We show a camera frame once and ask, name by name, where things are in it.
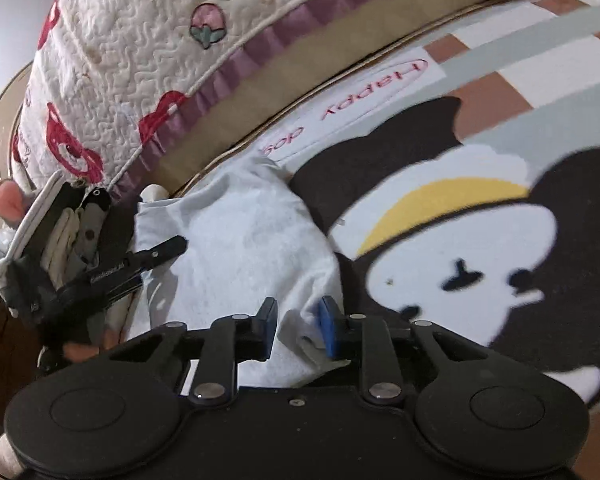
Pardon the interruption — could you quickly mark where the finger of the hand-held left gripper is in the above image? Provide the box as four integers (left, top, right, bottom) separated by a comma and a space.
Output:
87, 236, 188, 306

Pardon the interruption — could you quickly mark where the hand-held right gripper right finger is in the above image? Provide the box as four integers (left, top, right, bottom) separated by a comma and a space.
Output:
317, 296, 491, 407

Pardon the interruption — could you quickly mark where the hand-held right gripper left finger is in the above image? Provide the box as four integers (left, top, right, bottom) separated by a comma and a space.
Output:
109, 297, 279, 407

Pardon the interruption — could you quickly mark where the white printed T-shirt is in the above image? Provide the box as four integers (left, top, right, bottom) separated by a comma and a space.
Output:
107, 155, 348, 388

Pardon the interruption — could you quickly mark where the person's left hand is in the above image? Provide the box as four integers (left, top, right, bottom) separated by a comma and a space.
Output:
0, 180, 31, 227

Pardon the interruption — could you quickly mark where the white tube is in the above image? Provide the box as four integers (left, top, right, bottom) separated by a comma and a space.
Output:
139, 184, 171, 205

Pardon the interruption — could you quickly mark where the checkered dog print mat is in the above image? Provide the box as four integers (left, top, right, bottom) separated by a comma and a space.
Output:
260, 0, 600, 411

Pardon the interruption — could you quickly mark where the quilted bedspread red bear print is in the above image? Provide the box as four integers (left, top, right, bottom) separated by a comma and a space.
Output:
10, 0, 446, 191

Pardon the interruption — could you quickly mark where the tan bed base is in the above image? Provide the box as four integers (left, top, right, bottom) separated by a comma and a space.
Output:
152, 0, 586, 198

